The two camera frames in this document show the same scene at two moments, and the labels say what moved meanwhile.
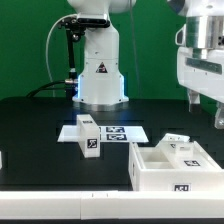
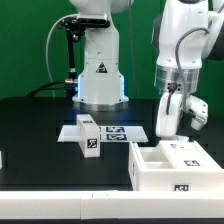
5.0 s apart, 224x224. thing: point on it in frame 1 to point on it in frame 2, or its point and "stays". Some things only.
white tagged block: x=187 y=156 stays
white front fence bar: x=109 y=204 stays
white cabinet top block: x=88 y=133 stays
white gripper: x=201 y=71 to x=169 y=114
